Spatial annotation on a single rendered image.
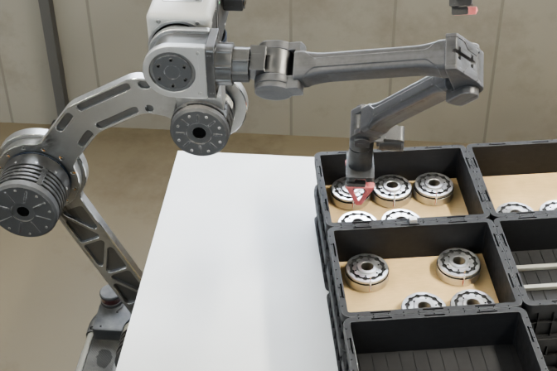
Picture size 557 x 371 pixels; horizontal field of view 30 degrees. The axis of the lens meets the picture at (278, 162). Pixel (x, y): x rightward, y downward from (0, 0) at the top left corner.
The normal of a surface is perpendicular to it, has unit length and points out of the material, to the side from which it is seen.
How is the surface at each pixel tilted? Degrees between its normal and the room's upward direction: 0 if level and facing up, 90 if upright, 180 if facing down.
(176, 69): 90
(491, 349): 0
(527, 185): 0
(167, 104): 90
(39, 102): 90
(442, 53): 37
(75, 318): 0
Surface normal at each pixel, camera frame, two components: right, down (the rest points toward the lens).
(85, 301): -0.01, -0.79
